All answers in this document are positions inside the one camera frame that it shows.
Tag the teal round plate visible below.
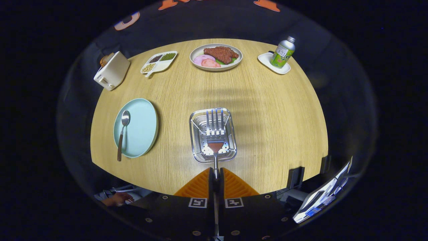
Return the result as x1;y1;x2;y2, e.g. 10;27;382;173
113;98;159;158

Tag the metal wire basket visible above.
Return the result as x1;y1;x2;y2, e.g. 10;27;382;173
189;107;237;164

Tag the pale pink ham slice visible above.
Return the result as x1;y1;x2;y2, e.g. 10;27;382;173
194;55;215;66

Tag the white divided tray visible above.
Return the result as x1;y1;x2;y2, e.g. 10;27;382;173
140;51;178;78

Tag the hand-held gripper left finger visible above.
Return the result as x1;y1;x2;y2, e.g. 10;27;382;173
132;167;214;241

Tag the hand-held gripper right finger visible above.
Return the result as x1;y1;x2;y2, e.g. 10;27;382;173
219;167;301;241

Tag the small white coaster tray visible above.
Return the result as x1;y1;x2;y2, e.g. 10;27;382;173
257;51;291;75

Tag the silver green label bottle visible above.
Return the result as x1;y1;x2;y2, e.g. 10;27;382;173
270;36;296;69

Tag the metal spoon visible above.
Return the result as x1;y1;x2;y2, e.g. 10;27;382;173
117;110;131;162

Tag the black table clamp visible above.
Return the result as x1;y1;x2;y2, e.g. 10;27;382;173
288;166;305;189
320;155;331;174

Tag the tablet screen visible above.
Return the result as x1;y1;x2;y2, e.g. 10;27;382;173
293;156;353;224

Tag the brown grilled steak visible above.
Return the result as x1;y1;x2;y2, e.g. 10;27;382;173
203;46;239;65

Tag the metal fork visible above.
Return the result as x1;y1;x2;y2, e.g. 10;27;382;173
205;109;225;179

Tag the toasted bread slice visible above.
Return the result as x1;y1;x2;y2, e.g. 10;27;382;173
100;53;115;67

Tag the cream white toaster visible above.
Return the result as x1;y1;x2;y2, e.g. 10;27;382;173
93;51;131;91

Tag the beige round plate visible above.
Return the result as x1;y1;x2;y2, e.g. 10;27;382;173
189;44;243;72

